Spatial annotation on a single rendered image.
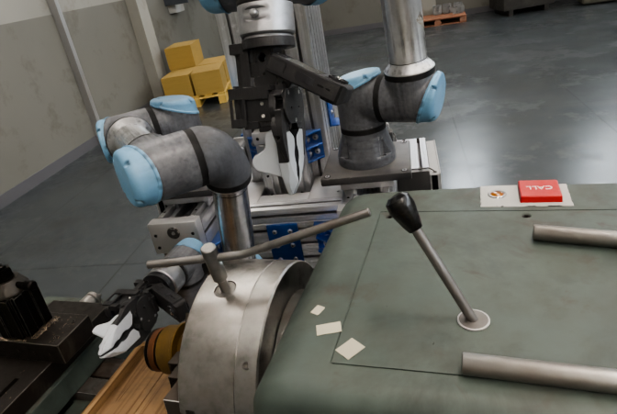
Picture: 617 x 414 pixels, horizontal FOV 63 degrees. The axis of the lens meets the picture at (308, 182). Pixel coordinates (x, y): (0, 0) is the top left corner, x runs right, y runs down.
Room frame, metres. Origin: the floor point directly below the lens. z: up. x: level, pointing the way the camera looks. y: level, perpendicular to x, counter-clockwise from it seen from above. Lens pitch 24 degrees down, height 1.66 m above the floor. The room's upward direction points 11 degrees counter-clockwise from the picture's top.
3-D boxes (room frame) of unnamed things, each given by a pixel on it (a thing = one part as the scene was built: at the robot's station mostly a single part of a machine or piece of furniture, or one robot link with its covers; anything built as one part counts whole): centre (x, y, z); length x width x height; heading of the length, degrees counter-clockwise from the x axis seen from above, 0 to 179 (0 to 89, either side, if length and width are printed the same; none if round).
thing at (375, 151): (1.22, -0.16, 1.21); 0.15 x 0.15 x 0.10
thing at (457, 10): (10.94, -3.34, 0.17); 1.19 x 0.83 x 0.33; 76
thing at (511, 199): (0.71, -0.34, 1.23); 0.13 x 0.08 x 0.06; 69
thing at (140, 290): (0.87, 0.38, 1.08); 0.12 x 0.09 x 0.08; 159
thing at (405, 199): (0.50, -0.10, 1.38); 0.04 x 0.03 x 0.05; 69
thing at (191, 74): (7.92, 1.36, 0.41); 1.46 x 1.11 x 0.82; 166
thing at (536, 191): (0.71, -0.36, 1.26); 0.06 x 0.06 x 0.02; 69
